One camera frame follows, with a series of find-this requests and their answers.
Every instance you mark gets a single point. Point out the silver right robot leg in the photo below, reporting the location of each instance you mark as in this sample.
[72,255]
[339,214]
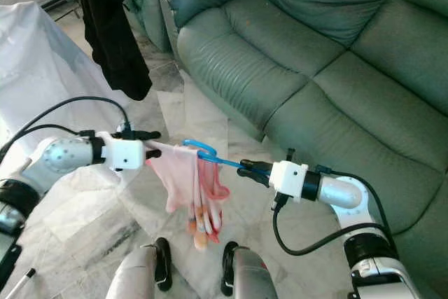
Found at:
[252,278]

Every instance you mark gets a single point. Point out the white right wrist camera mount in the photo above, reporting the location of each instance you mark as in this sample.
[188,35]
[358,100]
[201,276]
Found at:
[287,178]

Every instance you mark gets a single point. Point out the blue plastic hanger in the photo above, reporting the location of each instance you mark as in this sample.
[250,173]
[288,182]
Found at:
[213,150]

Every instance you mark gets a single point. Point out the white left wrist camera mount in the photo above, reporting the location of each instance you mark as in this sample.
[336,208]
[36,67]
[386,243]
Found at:
[122,153]

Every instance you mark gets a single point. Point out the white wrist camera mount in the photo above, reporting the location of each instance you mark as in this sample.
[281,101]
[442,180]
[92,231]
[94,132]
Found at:
[122,153]
[287,178]

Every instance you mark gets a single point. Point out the black garment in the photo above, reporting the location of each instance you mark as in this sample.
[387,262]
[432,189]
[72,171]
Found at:
[112,40]

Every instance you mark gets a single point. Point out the green leather armchair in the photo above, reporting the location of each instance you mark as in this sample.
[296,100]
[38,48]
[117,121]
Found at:
[147,12]

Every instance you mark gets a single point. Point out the white shirt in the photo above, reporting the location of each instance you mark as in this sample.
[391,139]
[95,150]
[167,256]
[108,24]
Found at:
[42,68]

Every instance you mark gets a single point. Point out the silver left robot leg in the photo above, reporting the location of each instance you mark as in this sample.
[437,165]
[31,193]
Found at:
[140,274]

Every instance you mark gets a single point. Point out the white stick black tip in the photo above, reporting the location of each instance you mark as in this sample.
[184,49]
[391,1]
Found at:
[24,281]

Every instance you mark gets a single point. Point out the silver robot leg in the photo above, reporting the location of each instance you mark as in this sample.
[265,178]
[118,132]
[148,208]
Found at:
[252,278]
[140,274]

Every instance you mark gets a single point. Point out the green leather sofa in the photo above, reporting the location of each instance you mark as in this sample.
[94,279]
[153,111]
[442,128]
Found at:
[322,68]

